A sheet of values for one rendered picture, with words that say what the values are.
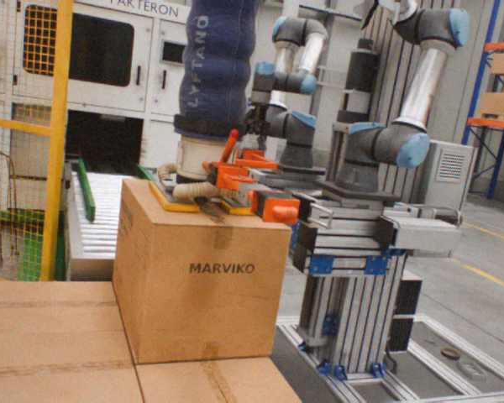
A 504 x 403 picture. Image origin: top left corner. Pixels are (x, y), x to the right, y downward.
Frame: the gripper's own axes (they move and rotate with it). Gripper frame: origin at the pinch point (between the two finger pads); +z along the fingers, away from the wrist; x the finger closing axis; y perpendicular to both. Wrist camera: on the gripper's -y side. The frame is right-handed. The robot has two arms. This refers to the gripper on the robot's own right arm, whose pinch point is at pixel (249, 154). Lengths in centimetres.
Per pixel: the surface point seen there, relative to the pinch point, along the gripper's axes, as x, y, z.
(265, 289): -11, 58, 32
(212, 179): -31, 57, 2
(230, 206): -21, 45, 12
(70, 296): -62, 13, 54
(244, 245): -20, 59, 19
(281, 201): -27, 94, -1
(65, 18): -71, -83, -46
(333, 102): 534, -900, -57
